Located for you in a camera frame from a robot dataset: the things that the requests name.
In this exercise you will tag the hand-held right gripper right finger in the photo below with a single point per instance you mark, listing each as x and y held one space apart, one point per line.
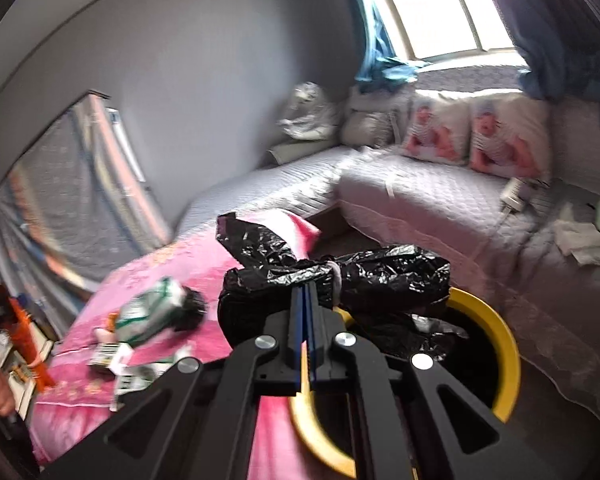
317 340

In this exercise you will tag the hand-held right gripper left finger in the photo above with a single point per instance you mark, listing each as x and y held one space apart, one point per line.
296 340

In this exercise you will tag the black plastic bag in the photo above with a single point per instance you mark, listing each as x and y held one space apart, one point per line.
380 275

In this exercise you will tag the yellow round bin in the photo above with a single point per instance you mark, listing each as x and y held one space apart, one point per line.
485 320

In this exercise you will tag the orange plastic object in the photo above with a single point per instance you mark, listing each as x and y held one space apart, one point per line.
27 340

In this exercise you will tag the small dark crinkled wrapper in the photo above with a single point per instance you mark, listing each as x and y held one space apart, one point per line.
194 307

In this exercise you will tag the pink floral blanket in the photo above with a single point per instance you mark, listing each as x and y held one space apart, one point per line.
205 270

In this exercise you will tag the small orange wrapper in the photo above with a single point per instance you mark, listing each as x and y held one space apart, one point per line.
112 317

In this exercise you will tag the large green white packet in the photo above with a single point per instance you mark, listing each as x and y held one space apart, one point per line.
150 310

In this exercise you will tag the grey quilted bed cover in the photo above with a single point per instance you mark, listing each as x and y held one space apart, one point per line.
260 190

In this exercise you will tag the grey quilted sofa cover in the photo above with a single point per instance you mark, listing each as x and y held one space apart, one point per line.
430 200

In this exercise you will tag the grey bolster pillow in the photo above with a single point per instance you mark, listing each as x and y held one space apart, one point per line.
300 152

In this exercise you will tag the small grey cushion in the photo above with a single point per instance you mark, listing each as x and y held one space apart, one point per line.
362 130

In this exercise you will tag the tiger plush in plastic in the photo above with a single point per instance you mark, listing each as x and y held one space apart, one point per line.
310 110

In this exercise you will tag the baby print pillow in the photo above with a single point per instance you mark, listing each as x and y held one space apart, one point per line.
435 132
510 140

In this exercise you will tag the large grey cushion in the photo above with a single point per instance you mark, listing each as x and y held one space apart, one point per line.
375 105

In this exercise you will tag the white tissue paper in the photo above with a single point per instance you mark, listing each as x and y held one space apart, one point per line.
580 240

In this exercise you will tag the window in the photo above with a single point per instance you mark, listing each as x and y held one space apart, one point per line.
455 5

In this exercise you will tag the purple blue curtain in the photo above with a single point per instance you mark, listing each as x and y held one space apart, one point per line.
555 20

